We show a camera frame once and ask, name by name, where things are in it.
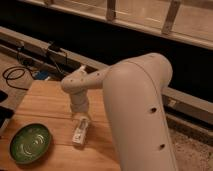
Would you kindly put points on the white plastic bottle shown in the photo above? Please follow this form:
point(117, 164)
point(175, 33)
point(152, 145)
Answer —
point(80, 131)

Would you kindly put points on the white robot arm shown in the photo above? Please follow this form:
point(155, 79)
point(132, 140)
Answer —
point(132, 94)

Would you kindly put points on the blue small object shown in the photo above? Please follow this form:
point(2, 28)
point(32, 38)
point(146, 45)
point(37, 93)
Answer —
point(41, 75)

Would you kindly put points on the dark object at left edge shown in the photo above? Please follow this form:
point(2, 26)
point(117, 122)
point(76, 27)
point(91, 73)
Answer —
point(5, 113)

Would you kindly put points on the black power adapter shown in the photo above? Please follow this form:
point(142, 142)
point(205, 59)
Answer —
point(55, 48)

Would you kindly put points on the green ceramic bowl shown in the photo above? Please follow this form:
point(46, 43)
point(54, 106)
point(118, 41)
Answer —
point(30, 143)

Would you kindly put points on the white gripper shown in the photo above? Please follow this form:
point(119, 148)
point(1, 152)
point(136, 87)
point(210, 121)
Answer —
point(79, 103)

